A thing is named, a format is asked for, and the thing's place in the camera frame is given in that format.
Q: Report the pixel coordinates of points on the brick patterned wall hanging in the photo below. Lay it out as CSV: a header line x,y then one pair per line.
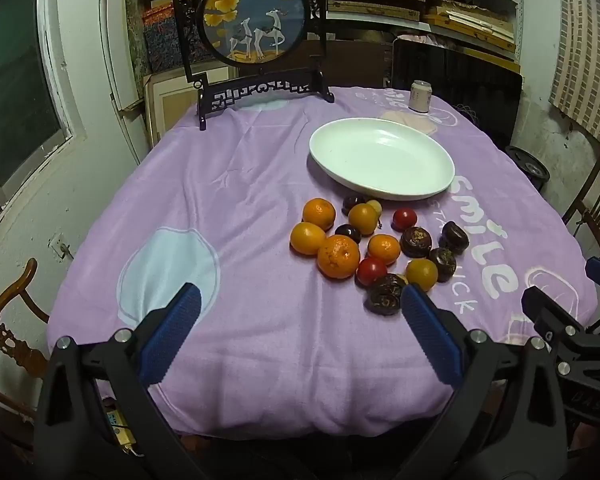
x,y
587,50

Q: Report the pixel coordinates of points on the glossy dark water chestnut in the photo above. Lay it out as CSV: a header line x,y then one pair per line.
x,y
454,236

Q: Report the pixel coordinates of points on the black table screen round painting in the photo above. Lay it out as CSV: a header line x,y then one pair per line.
x,y
252,15

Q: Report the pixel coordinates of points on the pink cloth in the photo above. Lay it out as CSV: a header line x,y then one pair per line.
x,y
415,40

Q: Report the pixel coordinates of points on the smooth yellow-orange mandarin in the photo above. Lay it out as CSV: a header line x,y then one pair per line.
x,y
363,218
307,238

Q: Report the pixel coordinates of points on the white leaning board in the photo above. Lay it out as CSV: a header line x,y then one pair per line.
x,y
117,50

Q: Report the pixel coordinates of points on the red cherry tomato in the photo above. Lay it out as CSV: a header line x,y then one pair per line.
x,y
404,219
371,271

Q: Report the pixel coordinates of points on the purple printed tablecloth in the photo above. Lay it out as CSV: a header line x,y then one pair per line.
x,y
230,185

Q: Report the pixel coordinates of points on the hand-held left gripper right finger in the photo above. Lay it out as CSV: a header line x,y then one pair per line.
x,y
430,330

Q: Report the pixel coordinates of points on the green marbled board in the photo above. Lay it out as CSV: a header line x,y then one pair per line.
x,y
136,35

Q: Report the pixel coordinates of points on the pale framed picture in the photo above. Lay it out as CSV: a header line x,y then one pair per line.
x,y
175,105

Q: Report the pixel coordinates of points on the dark brown water chestnut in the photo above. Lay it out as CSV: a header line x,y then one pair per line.
x,y
442,263
386,295
415,241

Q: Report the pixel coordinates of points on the dark red cherry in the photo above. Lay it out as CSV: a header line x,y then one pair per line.
x,y
348,233
351,203

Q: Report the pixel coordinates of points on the stack of patterned fabric boxes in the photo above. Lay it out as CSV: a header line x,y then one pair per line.
x,y
165,40

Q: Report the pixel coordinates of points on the small yellow mandarin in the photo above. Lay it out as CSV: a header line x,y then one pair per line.
x,y
421,274

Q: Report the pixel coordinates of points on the white oval plate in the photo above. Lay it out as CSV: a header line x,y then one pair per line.
x,y
380,160

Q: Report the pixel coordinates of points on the white framed window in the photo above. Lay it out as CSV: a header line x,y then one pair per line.
x,y
15,100

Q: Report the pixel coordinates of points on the black flat panel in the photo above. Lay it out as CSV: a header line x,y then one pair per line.
x,y
455,85

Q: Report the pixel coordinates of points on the black round wheel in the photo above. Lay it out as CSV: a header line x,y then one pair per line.
x,y
527,162

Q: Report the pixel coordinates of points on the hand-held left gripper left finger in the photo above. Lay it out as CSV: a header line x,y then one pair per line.
x,y
172,330

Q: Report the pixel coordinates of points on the white wall socket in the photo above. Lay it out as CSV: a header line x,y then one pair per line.
x,y
61,247

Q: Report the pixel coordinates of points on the white drink can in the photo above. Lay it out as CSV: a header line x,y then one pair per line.
x,y
420,96

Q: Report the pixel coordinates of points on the large textured orange mandarin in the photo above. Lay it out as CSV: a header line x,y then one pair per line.
x,y
338,256

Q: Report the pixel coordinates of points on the white metal shelf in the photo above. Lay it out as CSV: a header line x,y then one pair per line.
x,y
518,20

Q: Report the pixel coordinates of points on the deep orange mandarin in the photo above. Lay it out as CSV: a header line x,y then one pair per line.
x,y
384,249

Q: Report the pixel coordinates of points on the curved brown wooden chair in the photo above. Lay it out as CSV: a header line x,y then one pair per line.
x,y
27,357

